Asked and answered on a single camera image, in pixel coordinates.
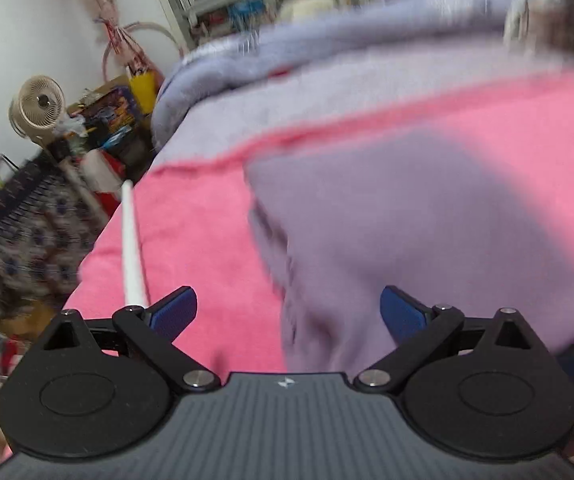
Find patterned cloth covered cabinet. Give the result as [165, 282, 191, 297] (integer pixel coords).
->
[0, 155, 107, 311]

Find pink hula hoop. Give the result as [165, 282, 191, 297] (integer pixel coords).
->
[96, 18, 184, 82]

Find white plastic pipe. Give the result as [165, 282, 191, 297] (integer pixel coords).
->
[121, 180, 149, 308]

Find pink towel blanket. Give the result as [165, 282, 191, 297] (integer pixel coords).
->
[2, 67, 574, 461]

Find blue plush toy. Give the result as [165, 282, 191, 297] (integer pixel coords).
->
[227, 0, 266, 32]

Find purple sweater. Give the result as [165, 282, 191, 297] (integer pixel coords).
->
[245, 131, 574, 376]

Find lavender bed sheet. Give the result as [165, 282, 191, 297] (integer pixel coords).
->
[153, 37, 574, 166]

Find pink left curtain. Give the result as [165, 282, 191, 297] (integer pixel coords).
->
[71, 0, 154, 76]

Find blue-grey duvet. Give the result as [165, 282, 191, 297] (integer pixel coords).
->
[150, 0, 512, 148]

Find cream desk fan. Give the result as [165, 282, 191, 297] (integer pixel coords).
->
[8, 75, 66, 148]

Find yellow bag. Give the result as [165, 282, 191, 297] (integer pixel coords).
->
[129, 70, 158, 115]

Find colourful toy box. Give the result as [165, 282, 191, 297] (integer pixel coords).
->
[70, 86, 142, 148]

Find cream pillow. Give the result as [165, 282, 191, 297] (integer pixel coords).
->
[277, 0, 338, 23]

